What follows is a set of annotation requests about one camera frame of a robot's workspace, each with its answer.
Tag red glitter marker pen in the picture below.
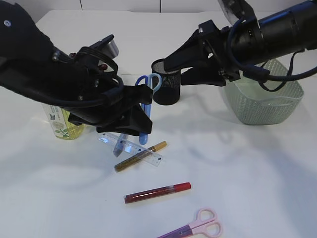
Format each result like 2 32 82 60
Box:
124 182 191 204

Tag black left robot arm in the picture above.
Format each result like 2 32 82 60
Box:
0 1 153 136

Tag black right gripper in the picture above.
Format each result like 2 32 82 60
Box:
164 20 240 87

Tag gold glitter marker pen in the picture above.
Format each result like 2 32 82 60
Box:
114 141 167 172

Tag pink purple safety scissors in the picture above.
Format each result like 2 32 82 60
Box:
159 208 222 238

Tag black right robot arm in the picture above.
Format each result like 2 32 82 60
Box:
163 0 317 87

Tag yellow tea drink bottle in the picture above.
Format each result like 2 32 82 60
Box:
42 104 85 140

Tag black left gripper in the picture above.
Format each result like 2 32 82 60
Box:
51 34 154 136

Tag black mesh pen holder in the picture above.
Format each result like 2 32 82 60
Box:
151 59 181 106

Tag purple artificial grape bunch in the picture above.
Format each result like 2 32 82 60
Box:
69 53 108 71

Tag green plastic woven basket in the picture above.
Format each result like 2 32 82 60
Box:
221 58 305 125

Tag blue safety scissors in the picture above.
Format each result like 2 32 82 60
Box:
135 73 162 145

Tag clear plastic ruler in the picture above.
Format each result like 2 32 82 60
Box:
98 132 164 169

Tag silver glitter marker pen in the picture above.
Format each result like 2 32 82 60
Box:
113 133 128 157

